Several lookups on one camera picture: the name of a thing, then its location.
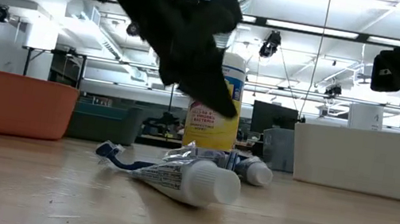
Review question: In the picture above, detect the black background monitor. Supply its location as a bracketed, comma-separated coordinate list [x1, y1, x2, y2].
[248, 99, 301, 139]

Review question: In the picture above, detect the white plastic bin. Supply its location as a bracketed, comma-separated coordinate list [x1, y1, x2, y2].
[285, 114, 400, 203]

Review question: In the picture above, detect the white Crest toothpaste tube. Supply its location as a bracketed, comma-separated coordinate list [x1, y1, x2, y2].
[125, 146, 247, 214]
[160, 137, 278, 189]

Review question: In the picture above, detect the black aluminium rig frame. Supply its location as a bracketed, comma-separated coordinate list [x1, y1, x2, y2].
[89, 0, 400, 49]

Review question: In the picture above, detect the thin hanging black cable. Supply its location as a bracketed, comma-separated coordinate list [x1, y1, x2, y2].
[297, 0, 331, 122]

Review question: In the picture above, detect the yellow Lysol wipes canister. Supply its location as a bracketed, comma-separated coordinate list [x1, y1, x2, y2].
[181, 46, 250, 154]

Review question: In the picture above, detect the orange plastic bin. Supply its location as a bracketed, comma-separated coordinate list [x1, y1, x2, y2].
[0, 68, 82, 148]

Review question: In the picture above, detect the teal plastic bin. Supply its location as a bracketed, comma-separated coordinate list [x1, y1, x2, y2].
[65, 97, 147, 149]

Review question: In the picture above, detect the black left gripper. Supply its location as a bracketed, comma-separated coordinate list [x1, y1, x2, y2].
[72, 0, 257, 121]

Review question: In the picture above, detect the black ceiling spotlight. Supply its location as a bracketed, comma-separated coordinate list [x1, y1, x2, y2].
[257, 28, 284, 60]
[0, 4, 12, 25]
[124, 19, 142, 38]
[323, 81, 344, 98]

